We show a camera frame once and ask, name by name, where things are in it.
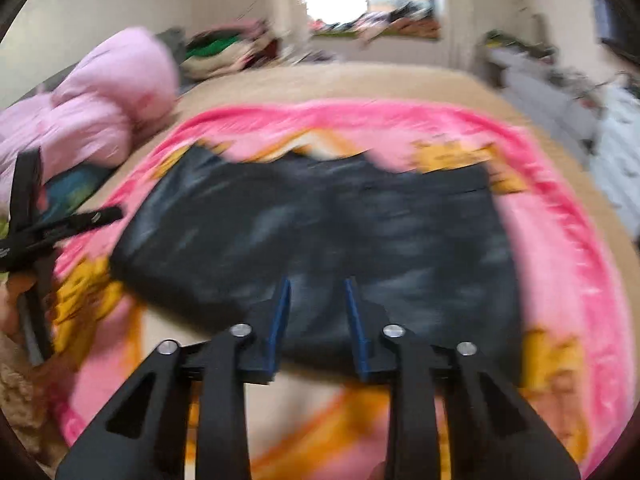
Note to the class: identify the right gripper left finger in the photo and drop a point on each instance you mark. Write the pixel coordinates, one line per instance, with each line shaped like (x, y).
(142, 431)

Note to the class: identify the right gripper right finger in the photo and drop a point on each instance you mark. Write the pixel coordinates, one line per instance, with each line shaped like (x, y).
(492, 431)

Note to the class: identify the black leather jacket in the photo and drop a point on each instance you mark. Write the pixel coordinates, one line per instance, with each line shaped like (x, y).
(213, 238)

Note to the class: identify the left forearm beige sleeve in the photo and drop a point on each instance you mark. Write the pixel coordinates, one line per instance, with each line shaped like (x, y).
(27, 410)

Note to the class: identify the pile of folded clothes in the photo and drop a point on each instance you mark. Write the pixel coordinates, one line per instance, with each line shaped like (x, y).
(230, 48)

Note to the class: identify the clothes on window sill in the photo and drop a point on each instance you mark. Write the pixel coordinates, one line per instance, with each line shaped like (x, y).
(407, 21)

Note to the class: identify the left hand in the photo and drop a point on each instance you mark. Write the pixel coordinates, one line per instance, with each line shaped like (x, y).
(14, 285)

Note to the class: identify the teal leaf pattern pillow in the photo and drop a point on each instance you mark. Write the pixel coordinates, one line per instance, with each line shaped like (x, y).
(68, 191)

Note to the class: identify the pink duvet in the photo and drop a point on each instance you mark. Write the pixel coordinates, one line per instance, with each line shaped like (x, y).
(121, 93)

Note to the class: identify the pink cartoon cat blanket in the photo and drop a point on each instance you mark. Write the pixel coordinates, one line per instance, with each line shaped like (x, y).
(579, 349)

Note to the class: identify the white drawer chest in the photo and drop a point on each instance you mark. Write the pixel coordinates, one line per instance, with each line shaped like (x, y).
(614, 164)

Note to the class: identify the grey dressing table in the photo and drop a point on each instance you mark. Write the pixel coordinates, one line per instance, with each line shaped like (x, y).
(567, 108)

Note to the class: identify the left white curtain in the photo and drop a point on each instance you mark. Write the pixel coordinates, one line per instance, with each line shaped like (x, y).
(288, 19)

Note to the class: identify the white curtain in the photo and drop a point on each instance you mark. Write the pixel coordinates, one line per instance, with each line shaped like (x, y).
(288, 19)
(458, 33)

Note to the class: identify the black wall television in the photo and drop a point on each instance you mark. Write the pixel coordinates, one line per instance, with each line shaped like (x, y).
(615, 31)

